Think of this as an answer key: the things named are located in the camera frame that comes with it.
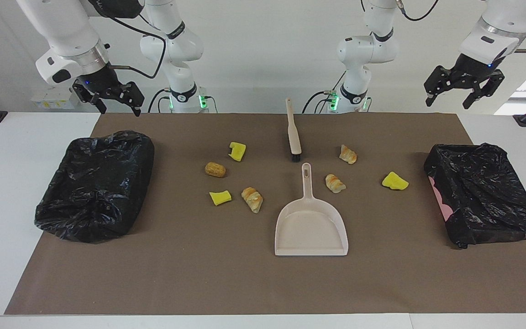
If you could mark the pink plastic bin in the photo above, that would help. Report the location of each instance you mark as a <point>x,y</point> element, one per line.
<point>439,197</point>

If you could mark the white power socket box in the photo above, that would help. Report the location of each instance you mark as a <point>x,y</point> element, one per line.
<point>48,99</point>

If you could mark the brown bread roll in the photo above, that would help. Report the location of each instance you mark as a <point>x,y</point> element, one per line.
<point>215,170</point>

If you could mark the beige plastic dustpan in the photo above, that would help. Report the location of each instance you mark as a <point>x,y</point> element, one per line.
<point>311,228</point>

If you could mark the brown table mat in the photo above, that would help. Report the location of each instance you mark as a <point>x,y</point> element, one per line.
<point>199,265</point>

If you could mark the beige hand brush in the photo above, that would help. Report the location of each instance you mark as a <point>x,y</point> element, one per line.
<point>294,137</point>

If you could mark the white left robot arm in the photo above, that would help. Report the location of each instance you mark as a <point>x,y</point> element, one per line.
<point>368,50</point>

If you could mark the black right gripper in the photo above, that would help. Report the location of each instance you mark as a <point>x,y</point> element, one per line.
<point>103,84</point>

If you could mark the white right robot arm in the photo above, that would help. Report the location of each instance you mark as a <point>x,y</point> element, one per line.
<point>62,27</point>

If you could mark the black plastic trash bag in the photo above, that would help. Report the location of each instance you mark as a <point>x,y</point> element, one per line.
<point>486,192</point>
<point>98,183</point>

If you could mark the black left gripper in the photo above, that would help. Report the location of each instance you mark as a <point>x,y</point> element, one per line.
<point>472,73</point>

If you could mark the toy croissant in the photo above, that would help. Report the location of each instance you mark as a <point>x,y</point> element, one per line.
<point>349,155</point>
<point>335,183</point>
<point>253,200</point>

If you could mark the notched yellow sponge piece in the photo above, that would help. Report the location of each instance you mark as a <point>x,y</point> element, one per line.
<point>239,153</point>

